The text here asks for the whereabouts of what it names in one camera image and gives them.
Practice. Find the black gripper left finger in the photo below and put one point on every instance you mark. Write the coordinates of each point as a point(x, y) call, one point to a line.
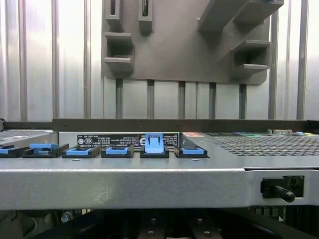
point(155, 226)

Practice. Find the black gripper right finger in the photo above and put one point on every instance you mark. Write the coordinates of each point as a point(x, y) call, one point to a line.
point(203, 226)

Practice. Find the black open PC case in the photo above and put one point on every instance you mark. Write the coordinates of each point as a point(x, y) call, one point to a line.
point(124, 186)

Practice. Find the blue slot latch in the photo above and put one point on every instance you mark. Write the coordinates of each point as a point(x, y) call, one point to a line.
point(154, 147)
point(42, 147)
point(189, 151)
point(112, 151)
point(7, 151)
point(74, 152)

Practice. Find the silver screw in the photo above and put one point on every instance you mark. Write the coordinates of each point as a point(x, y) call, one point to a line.
point(65, 218)

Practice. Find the black regulatory label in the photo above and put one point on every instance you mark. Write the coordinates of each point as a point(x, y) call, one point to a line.
point(112, 140)

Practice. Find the grey plastic parts rack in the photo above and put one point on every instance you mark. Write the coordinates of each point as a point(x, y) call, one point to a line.
point(174, 49)

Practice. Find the green RAM stick white label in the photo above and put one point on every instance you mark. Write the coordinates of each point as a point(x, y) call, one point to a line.
point(145, 6)

